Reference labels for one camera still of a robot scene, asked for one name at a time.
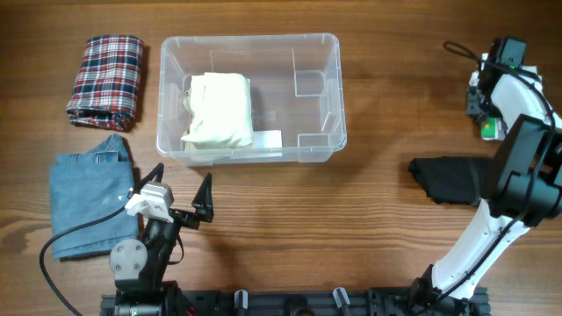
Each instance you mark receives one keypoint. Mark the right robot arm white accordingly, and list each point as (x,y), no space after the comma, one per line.
(513,191)

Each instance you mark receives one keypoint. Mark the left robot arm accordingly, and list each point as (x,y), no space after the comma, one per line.
(139,264)

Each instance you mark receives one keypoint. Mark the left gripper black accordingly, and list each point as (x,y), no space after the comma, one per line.
(202,201)

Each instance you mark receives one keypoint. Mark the cream cloth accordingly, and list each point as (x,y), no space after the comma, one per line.
(220,109)

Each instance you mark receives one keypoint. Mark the black garment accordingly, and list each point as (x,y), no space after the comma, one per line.
(449,179)

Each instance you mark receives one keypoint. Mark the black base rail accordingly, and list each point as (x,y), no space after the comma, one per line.
(374,302)

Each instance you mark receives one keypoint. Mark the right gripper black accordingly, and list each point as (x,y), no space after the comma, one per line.
(483,112)

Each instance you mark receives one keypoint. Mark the folded blue jeans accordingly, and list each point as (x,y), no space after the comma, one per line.
(86,187)

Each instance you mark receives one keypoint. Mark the clear plastic storage container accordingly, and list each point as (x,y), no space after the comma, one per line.
(296,96)

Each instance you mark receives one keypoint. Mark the red plaid folded shirt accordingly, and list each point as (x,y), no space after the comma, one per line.
(107,85)

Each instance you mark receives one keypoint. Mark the white printed t-shirt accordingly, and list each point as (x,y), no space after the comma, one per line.
(495,100)

